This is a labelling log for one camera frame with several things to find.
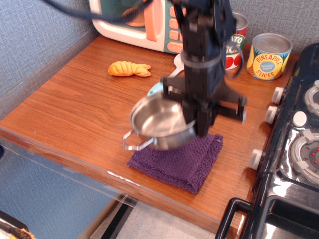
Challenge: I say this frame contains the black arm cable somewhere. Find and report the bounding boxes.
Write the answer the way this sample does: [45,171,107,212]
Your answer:
[42,0,245,80]

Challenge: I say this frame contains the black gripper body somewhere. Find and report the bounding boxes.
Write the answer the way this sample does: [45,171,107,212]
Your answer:
[160,52,247,122]

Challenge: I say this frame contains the purple folded towel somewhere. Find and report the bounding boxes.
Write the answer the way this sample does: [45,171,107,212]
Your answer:
[127,134,223,195]

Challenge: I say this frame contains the orange black object corner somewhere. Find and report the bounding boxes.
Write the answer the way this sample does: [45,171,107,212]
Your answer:
[0,211,35,239]

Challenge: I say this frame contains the pineapple slices can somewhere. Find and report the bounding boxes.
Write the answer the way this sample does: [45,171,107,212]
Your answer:
[246,33,293,80]

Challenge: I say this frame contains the toy microwave oven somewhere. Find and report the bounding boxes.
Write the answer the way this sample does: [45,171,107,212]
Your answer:
[89,0,183,54]

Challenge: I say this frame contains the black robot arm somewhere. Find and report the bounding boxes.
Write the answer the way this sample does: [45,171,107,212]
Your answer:
[161,0,247,137]

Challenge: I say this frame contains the orange plush croissant toy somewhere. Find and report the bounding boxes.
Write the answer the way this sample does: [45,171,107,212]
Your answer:
[108,61,152,77]

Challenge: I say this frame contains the black toy stove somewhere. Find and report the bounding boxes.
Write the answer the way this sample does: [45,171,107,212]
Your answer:
[216,43,319,239]

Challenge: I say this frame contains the orange microwave turntable plate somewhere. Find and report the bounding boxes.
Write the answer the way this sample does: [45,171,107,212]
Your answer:
[122,7,145,27]

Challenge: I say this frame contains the tomato sauce can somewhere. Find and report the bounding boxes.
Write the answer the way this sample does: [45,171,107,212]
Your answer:
[225,12,249,70]

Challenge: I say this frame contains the white teal toy spoon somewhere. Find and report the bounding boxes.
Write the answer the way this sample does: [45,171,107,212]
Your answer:
[147,53,184,97]

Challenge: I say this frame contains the small steel pot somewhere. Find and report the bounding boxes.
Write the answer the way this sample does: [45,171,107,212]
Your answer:
[122,93,196,151]

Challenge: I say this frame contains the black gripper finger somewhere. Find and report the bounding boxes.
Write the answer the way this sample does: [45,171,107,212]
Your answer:
[181,100,199,127]
[196,107,217,137]

